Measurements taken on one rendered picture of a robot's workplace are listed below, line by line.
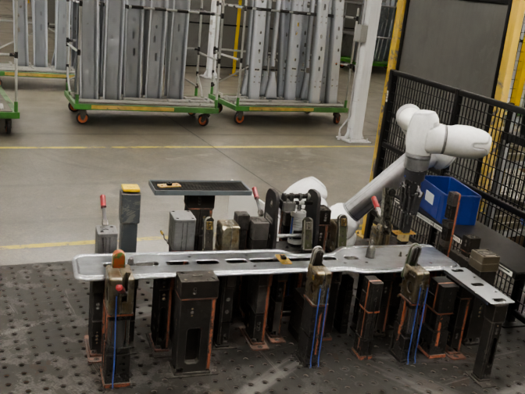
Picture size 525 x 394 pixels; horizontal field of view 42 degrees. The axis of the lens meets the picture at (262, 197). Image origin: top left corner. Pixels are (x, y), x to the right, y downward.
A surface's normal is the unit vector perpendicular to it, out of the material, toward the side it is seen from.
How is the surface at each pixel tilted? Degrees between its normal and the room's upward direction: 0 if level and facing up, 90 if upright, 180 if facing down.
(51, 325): 0
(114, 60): 86
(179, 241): 90
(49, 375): 0
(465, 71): 91
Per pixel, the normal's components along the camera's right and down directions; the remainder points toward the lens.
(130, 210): 0.32, 0.31
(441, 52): -0.91, 0.03
